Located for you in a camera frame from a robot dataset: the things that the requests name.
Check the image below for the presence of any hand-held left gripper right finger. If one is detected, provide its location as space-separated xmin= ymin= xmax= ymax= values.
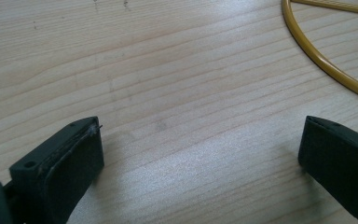
xmin=297 ymin=115 xmax=358 ymax=224

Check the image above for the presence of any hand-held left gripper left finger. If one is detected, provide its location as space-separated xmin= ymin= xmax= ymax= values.
xmin=8 ymin=116 xmax=105 ymax=224

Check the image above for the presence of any yellow cable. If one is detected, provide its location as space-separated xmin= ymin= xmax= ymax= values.
xmin=281 ymin=0 xmax=358 ymax=105

